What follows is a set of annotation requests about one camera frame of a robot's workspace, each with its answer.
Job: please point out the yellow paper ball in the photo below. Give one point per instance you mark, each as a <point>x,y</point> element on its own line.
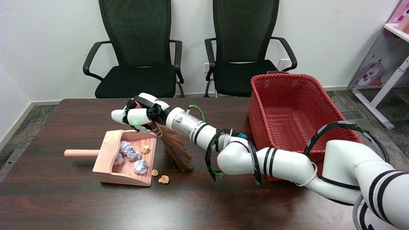
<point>144,149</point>
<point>164,179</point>
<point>154,172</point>

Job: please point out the metal floor vent grille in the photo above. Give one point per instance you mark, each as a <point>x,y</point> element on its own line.
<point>353,114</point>

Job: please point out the brown straw hand broom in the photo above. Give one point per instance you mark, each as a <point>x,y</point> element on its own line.
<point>177,150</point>

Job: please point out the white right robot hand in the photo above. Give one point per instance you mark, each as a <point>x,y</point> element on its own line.
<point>137,116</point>

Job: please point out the white metal leg frame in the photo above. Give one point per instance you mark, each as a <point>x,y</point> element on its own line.
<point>388,86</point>

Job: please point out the black mesh office chair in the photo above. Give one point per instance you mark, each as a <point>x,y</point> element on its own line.
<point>243,19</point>
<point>137,80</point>

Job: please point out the large white crumpled paper ball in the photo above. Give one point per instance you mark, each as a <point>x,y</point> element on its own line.
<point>130,150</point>

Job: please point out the wooden dustpan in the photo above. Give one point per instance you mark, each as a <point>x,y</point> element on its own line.
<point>127,177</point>

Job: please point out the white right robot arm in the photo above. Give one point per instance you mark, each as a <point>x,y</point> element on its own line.
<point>287,163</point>

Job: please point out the pink owl print shelf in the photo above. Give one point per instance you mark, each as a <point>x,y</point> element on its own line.
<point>370,73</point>

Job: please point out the white wall socket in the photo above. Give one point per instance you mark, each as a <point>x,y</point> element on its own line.
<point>283,64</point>
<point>206,67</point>

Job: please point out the small white crumpled paper ball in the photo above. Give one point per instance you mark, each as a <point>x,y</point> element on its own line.
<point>118,159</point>

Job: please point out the red woven basket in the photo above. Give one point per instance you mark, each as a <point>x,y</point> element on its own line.
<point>287,105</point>

